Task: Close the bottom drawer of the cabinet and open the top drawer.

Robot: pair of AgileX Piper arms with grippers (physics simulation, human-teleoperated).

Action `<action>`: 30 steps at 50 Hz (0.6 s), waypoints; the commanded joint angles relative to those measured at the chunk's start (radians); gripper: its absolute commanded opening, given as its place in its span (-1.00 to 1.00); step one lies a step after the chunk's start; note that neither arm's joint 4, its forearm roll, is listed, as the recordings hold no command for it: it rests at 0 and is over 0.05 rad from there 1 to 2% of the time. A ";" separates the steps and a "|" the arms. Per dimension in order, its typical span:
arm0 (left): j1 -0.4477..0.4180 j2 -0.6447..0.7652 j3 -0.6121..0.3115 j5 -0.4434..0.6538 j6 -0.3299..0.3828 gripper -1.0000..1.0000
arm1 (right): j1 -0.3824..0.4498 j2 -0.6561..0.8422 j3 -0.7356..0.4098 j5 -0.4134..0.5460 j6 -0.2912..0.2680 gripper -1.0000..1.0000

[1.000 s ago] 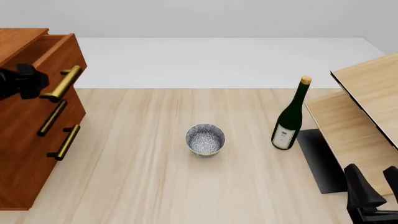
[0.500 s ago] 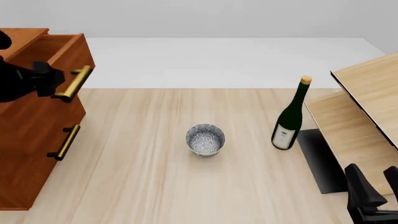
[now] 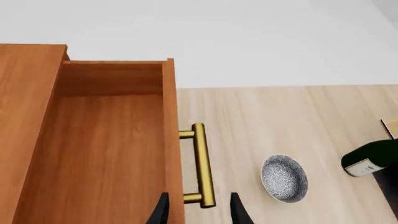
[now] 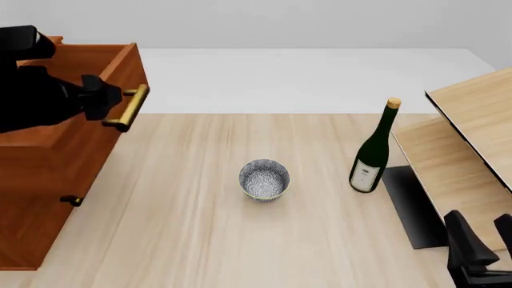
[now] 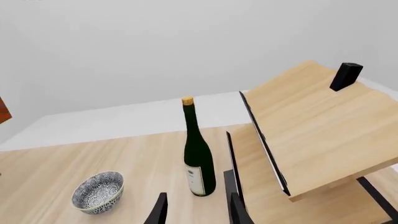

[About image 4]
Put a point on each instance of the red-brown wooden drawer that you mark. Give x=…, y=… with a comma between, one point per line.
x=40, y=216
x=120, y=60

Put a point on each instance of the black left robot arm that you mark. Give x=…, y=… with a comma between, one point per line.
x=32, y=99

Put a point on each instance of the red-brown wooden cabinet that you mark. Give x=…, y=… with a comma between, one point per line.
x=57, y=40

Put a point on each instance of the blue-white patterned bowl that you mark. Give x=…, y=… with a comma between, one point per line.
x=264, y=181

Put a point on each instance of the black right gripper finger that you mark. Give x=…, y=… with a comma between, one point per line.
x=506, y=229
x=464, y=243

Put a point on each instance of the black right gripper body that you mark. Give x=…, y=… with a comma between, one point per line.
x=484, y=277

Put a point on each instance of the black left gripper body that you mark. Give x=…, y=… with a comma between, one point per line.
x=98, y=97

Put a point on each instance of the dark green wine bottle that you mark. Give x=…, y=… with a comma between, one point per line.
x=370, y=159

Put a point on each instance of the pale wooden shelf rack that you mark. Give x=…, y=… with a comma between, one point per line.
x=452, y=168

